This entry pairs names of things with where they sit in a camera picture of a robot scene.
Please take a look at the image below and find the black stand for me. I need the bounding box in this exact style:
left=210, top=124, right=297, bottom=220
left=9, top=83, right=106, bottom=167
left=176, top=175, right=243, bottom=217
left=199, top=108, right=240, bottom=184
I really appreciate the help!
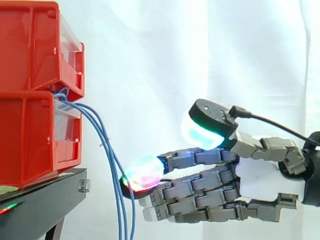
left=0, top=167, right=92, bottom=240

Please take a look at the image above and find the red plastic bin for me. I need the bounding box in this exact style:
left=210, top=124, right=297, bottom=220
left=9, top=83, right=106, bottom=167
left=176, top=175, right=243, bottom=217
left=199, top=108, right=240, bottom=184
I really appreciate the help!
left=0, top=1, right=86, bottom=98
left=0, top=90, right=83, bottom=190

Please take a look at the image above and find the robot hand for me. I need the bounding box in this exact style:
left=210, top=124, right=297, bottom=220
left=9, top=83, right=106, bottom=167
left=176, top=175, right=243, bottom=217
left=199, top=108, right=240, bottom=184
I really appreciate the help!
left=119, top=98, right=307, bottom=223

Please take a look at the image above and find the blue cable bundle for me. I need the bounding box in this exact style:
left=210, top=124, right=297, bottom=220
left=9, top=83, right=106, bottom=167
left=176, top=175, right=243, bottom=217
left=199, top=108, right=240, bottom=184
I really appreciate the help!
left=53, top=87, right=137, bottom=240

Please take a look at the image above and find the thin black cable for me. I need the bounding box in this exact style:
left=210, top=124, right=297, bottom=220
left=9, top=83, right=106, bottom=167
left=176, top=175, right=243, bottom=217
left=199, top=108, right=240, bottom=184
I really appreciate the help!
left=229, top=105, right=320, bottom=146

